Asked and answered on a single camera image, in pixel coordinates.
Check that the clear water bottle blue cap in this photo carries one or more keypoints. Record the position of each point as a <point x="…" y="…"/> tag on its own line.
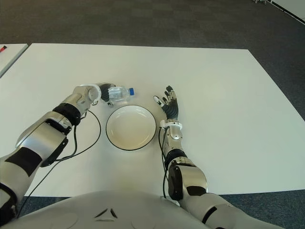
<point x="119" y="94"/>

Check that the white side table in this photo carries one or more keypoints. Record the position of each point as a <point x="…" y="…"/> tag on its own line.
<point x="9" y="57"/>

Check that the red black marker pen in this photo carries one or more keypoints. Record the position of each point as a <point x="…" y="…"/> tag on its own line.
<point x="3" y="49"/>

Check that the white plate black rim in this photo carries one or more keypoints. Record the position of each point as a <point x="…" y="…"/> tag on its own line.
<point x="131" y="128"/>

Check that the grey robot torso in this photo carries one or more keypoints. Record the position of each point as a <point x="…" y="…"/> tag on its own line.
<point x="107" y="210"/>

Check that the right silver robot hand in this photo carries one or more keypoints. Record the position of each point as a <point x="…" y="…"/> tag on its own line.
<point x="172" y="108"/>

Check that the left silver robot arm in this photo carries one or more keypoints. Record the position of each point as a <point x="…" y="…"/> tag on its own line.
<point x="40" y="140"/>

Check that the white board panel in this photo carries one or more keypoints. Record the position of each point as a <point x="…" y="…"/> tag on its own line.
<point x="291" y="10"/>

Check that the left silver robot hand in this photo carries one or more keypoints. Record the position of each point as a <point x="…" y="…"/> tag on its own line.
<point x="104" y="93"/>

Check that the grey wheeled base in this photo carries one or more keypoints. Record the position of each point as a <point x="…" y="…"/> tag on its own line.
<point x="259" y="1"/>

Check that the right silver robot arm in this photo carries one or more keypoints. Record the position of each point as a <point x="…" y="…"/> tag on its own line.
<point x="190" y="179"/>

